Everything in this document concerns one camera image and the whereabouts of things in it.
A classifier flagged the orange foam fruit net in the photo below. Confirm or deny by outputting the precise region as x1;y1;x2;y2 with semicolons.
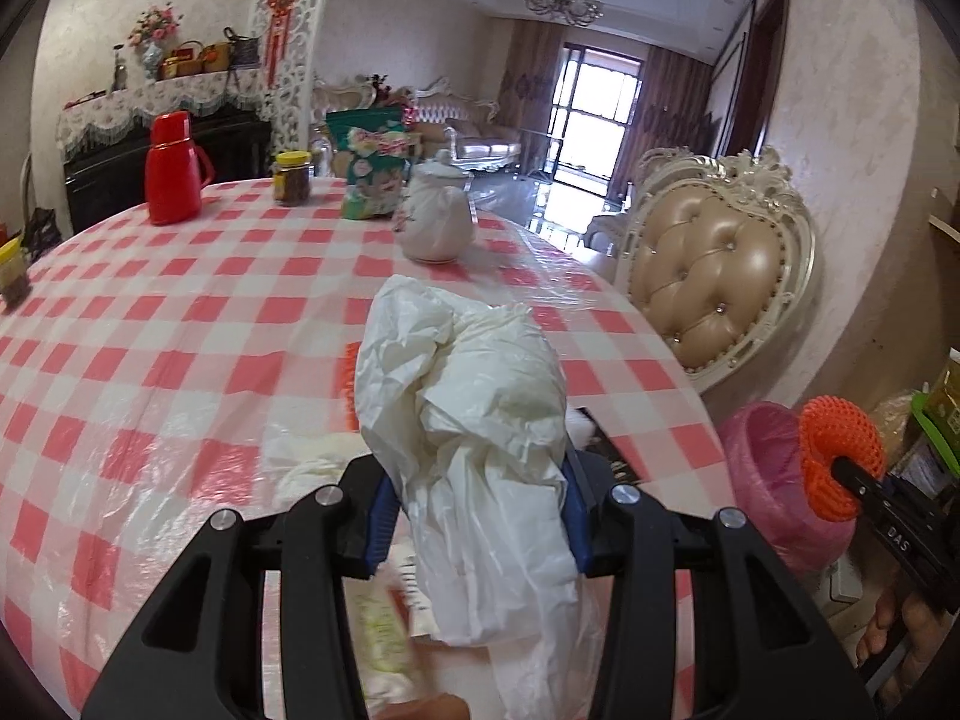
799;395;887;523

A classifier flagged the green white wrapper packet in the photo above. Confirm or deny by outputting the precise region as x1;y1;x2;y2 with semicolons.
343;566;428;715

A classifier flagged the white tissue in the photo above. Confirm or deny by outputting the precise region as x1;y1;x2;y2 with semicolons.
265;433;370;511

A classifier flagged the white plastic bag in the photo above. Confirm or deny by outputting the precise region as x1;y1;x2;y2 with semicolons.
355;275;601;718

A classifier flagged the black carton box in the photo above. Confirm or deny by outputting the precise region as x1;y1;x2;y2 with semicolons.
566;406;641;486

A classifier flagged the pink lined trash bin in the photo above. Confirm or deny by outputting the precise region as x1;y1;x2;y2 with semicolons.
718;401;854;577

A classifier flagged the right hand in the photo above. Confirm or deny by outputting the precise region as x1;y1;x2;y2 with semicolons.
856;583;953;710

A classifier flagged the red checked tablecloth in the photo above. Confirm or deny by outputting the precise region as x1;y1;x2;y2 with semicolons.
2;181;732;712

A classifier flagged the beige tufted ornate chair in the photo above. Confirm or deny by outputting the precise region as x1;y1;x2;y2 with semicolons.
613;145;817;394

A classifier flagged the small yellow lid jar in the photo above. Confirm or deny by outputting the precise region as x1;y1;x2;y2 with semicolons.
0;238;31;310

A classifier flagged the yellow lid glass jar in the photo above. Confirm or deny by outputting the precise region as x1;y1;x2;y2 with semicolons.
274;149;311;206

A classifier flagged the red thermos jug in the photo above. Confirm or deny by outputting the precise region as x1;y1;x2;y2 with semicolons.
145;110;213;226

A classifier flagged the white ceramic teapot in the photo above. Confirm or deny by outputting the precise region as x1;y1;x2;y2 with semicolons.
392;149;477;263

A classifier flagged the black piano with lace cover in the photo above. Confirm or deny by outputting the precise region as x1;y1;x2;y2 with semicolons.
55;68;272;232

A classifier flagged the green snack bag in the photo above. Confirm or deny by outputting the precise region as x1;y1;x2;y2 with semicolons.
325;106;410;221

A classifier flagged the cream ornate sofa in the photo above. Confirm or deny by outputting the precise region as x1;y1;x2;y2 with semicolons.
412;76;523;172

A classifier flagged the wicker basket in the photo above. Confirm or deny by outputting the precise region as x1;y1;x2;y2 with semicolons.
160;41;203;80

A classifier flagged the pink flower vase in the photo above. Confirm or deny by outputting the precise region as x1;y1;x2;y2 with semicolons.
127;2;181;82

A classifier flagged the ceiling chandelier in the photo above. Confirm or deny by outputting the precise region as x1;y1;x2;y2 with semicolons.
524;0;604;29

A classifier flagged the red Chinese knot decoration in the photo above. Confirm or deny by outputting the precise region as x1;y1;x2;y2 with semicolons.
263;0;298;88

